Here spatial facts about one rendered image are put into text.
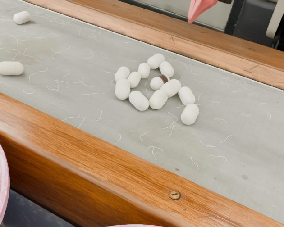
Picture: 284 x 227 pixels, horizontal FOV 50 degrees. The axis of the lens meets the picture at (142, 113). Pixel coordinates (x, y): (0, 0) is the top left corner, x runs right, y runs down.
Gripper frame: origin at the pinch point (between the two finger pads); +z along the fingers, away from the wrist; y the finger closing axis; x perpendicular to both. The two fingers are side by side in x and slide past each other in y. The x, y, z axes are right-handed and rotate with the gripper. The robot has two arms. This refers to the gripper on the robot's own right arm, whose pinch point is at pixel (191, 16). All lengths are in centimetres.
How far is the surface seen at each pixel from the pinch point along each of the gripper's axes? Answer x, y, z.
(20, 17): -1.6, -29.4, 11.6
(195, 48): 5.7, 1.9, 2.6
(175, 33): 6.2, -3.3, 0.7
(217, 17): 176, -31, -109
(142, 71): -3.6, -2.1, 13.5
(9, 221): -14.6, -4.2, 38.5
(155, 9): 186, -86, -105
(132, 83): -5.7, -2.0, 16.5
